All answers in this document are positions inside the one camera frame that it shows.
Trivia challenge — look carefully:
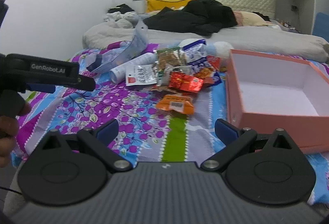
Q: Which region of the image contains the orange bread snack packet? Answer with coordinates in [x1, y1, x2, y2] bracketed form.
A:
[156, 95, 194, 115]

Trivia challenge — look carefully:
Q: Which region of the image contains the white shrimp flavor snack packet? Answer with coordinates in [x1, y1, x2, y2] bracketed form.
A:
[125, 64, 157, 86]

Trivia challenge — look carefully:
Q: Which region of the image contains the small red snack packet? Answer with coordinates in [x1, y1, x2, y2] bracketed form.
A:
[206, 55, 220, 71]

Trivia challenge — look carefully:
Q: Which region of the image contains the red foil snack packet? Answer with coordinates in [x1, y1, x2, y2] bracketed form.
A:
[168, 71, 204, 93]

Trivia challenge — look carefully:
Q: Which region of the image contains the blue white snack bag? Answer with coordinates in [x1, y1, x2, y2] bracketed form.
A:
[181, 39, 221, 87]

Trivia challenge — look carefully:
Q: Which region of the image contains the green peanut snack packet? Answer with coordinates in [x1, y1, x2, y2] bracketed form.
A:
[156, 46, 184, 86]

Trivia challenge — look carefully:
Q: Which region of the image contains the person's left hand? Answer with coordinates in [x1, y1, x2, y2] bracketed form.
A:
[0, 116, 19, 168]

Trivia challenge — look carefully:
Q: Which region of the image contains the floral purple bedsheet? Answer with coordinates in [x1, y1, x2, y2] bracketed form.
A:
[10, 42, 329, 206]

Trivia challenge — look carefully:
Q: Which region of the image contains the pink cardboard box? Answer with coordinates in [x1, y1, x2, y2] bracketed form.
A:
[226, 49, 328, 154]

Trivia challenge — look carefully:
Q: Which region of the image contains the clear blue plastic bag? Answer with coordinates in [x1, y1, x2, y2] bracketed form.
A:
[85, 20, 148, 74]

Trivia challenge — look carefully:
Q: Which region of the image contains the white cylindrical bottle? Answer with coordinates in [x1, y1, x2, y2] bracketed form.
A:
[109, 52, 156, 84]

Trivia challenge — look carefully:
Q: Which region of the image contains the white plush toy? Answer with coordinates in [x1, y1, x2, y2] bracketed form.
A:
[206, 41, 233, 60]

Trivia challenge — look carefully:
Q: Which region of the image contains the white clothes pile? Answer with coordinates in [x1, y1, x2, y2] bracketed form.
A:
[104, 12, 139, 29]

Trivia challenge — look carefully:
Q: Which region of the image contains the grey duvet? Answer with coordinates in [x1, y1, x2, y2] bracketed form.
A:
[82, 22, 328, 63]

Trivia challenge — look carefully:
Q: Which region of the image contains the pink beige pillow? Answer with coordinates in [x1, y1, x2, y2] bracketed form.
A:
[233, 11, 274, 27]

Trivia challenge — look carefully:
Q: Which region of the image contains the yellow pillow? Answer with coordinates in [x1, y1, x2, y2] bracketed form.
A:
[145, 0, 193, 13]

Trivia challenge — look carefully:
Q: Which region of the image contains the black clothing pile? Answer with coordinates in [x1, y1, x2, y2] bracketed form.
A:
[143, 0, 237, 37]

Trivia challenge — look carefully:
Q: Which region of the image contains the blue chair back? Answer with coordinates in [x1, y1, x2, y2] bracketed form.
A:
[312, 13, 329, 42]

